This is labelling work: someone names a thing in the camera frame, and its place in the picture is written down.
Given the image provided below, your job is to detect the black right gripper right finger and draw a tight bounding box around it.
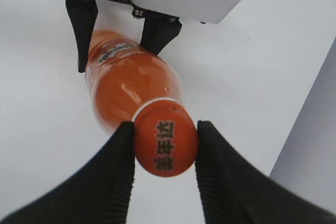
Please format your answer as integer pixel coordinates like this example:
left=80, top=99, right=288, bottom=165
left=195, top=121, right=335, bottom=223

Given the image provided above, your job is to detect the orange bottle cap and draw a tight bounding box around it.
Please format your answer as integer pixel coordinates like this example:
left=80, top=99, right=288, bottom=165
left=134, top=99, right=199, bottom=177

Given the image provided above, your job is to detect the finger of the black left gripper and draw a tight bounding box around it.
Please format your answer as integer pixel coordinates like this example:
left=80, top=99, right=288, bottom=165
left=140, top=10, right=182, bottom=55

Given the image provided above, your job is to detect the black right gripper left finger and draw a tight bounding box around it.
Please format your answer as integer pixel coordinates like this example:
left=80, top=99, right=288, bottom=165
left=1, top=122, right=135, bottom=223

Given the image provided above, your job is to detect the orange Mirinda soda bottle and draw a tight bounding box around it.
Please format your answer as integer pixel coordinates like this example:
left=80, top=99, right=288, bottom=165
left=85, top=30, right=182, bottom=133

